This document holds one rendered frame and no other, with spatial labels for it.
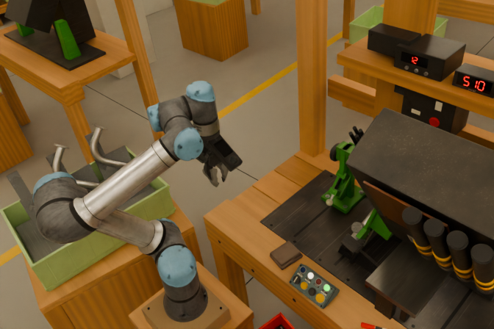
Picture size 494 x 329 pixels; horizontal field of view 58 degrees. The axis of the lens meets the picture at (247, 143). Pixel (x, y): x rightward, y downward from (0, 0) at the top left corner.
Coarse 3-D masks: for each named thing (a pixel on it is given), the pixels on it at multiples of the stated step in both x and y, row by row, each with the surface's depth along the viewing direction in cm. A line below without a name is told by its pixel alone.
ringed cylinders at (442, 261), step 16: (416, 208) 92; (416, 224) 90; (432, 224) 88; (416, 240) 101; (432, 240) 90; (448, 240) 86; (464, 240) 85; (432, 256) 111; (448, 256) 101; (464, 256) 89; (480, 256) 82; (464, 272) 99; (480, 272) 88; (480, 288) 100
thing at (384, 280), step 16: (400, 256) 133; (416, 256) 133; (384, 272) 130; (400, 272) 129; (416, 272) 128; (432, 272) 128; (448, 272) 127; (384, 288) 126; (400, 288) 125; (416, 288) 125; (432, 288) 124; (400, 304) 121; (416, 304) 121
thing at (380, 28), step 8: (384, 24) 145; (368, 32) 144; (376, 32) 142; (384, 32) 141; (392, 32) 140; (400, 32) 140; (408, 32) 139; (416, 32) 139; (368, 40) 146; (376, 40) 143; (384, 40) 141; (392, 40) 139; (400, 40) 137; (408, 40) 135; (416, 40) 137; (368, 48) 147; (376, 48) 145; (384, 48) 142; (392, 48) 140; (392, 56) 142
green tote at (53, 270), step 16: (160, 192) 192; (16, 208) 196; (128, 208) 185; (144, 208) 190; (160, 208) 197; (16, 224) 199; (16, 240) 177; (80, 240) 175; (96, 240) 181; (112, 240) 186; (48, 256) 169; (64, 256) 174; (80, 256) 179; (96, 256) 184; (48, 272) 172; (64, 272) 177; (48, 288) 175
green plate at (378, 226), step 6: (372, 216) 140; (378, 216) 139; (372, 222) 143; (378, 222) 141; (366, 228) 145; (372, 228) 145; (378, 228) 142; (384, 228) 140; (384, 234) 141; (390, 234) 139
